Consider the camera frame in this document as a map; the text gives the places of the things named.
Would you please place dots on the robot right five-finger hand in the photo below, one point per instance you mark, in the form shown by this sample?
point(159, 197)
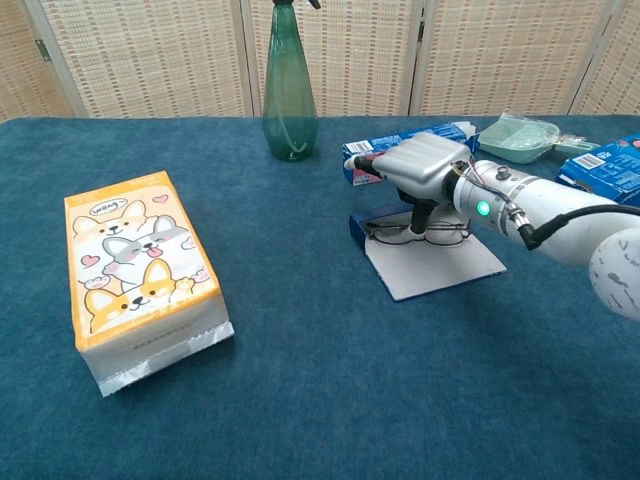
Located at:
point(425, 160)

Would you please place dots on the black thin-frame eyeglasses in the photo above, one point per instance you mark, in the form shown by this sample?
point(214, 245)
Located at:
point(392, 233)

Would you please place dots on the grey and blue box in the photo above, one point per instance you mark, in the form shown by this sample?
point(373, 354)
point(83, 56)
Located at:
point(430, 265)

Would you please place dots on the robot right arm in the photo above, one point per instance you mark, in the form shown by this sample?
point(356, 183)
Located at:
point(540, 200)

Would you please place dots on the long blue cookie box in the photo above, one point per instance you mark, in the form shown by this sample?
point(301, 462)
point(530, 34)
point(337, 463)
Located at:
point(365, 146)

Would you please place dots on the green dustpan in bag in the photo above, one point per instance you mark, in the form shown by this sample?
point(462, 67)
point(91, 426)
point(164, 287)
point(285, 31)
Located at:
point(515, 140)

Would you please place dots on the woven folding screen panel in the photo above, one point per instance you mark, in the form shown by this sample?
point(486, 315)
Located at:
point(150, 60)
point(360, 60)
point(20, 75)
point(500, 60)
point(620, 65)

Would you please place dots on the black screen hinge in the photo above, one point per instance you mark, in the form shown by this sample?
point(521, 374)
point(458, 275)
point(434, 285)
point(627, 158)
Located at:
point(43, 50)
point(420, 32)

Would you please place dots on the green spray bottle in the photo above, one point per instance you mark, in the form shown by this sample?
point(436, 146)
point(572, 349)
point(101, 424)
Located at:
point(289, 110)

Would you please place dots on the wide blue cookie box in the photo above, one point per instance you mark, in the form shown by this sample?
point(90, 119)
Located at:
point(605, 170)

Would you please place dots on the blue table cloth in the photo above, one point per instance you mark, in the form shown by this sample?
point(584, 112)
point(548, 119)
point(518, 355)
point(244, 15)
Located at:
point(300, 375)

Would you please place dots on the orange corgi tissue pack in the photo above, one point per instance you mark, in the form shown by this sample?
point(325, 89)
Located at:
point(135, 250)

